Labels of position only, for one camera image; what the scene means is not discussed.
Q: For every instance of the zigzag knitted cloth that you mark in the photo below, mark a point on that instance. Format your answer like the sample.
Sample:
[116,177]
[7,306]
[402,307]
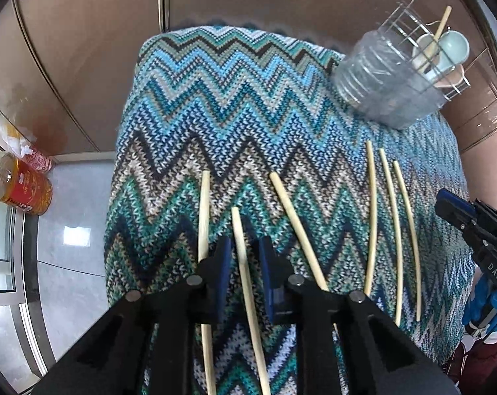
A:
[240,123]

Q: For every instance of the copper kitchen base cabinet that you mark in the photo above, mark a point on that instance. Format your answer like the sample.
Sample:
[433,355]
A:
[88,70]

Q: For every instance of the person's right hand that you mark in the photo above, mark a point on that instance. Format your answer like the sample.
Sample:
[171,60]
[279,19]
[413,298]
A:
[484,308]

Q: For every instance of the pink packet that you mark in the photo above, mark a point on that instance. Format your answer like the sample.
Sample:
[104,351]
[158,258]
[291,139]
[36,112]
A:
[38,158]

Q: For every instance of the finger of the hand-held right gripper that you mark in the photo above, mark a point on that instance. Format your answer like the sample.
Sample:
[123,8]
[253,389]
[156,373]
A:
[452,210]

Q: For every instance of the glass sliding door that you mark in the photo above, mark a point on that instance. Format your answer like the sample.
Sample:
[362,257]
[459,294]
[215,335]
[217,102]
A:
[10,279]

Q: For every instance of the person's maroon trouser leg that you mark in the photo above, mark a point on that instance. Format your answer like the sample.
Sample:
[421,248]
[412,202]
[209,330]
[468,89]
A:
[487,362]

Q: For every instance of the bamboo chopstick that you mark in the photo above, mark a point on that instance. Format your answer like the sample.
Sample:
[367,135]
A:
[437,35]
[371,214]
[393,230]
[410,234]
[293,222]
[204,214]
[242,255]

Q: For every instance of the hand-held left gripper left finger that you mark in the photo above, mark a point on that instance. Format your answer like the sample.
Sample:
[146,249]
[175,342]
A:
[221,284]

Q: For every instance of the white plastic bag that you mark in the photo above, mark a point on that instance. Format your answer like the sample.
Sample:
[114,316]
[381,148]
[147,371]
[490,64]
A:
[12,131]

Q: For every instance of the red label oil bottle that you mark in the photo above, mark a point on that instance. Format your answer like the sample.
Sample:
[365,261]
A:
[24,185]

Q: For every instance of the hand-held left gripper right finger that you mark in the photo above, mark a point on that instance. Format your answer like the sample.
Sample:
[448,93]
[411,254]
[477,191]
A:
[269,279]

